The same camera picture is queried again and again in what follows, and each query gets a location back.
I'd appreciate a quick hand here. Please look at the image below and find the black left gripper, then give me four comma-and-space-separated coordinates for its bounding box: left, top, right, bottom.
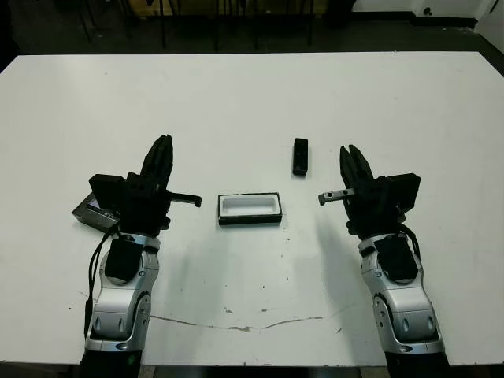
117, 134, 204, 239

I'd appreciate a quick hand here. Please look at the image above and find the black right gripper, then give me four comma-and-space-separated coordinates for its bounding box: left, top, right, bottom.
317, 144, 402, 237

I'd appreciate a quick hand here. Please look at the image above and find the slim black camera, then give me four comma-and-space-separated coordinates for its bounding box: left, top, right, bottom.
291, 137, 310, 177

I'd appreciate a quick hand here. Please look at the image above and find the black box base white insert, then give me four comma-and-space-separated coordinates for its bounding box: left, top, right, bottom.
217, 191, 284, 228

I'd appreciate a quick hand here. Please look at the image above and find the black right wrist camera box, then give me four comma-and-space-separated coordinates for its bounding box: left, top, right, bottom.
387, 172, 421, 216

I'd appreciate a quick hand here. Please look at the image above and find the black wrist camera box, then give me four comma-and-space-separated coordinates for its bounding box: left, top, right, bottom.
387, 172, 421, 216
88, 172, 127, 209

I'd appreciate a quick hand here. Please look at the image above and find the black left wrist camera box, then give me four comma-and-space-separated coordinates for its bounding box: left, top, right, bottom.
88, 172, 127, 209

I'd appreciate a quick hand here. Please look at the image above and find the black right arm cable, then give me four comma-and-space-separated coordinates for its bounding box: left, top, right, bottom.
399, 220, 424, 272

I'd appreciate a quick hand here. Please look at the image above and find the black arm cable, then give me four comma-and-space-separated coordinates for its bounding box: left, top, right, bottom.
399, 220, 424, 272
83, 226, 121, 339

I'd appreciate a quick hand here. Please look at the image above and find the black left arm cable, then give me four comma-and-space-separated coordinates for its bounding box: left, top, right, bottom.
83, 226, 121, 339

